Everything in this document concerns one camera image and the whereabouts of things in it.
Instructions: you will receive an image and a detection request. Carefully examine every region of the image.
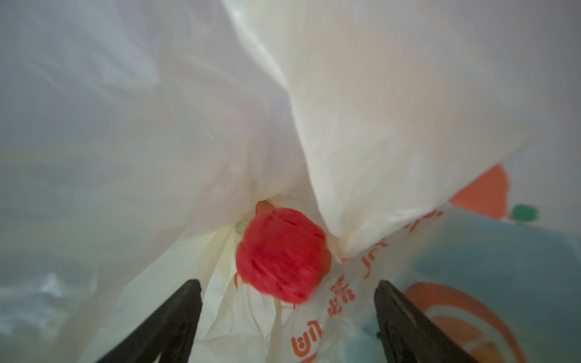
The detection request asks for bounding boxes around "red apple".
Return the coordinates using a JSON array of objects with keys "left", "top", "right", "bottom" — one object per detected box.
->
[{"left": 235, "top": 201, "right": 332, "bottom": 305}]

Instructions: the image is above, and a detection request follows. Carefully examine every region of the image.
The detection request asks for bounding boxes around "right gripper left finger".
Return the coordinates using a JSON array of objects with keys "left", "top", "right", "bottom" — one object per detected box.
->
[{"left": 98, "top": 279, "right": 203, "bottom": 363}]

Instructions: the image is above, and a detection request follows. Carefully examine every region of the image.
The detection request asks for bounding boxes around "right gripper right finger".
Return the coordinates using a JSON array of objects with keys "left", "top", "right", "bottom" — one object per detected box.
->
[{"left": 374, "top": 280, "right": 477, "bottom": 363}]

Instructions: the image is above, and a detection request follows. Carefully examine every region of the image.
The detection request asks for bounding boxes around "cream plastic bag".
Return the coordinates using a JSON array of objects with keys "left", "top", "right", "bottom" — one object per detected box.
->
[{"left": 1, "top": 1, "right": 580, "bottom": 362}]

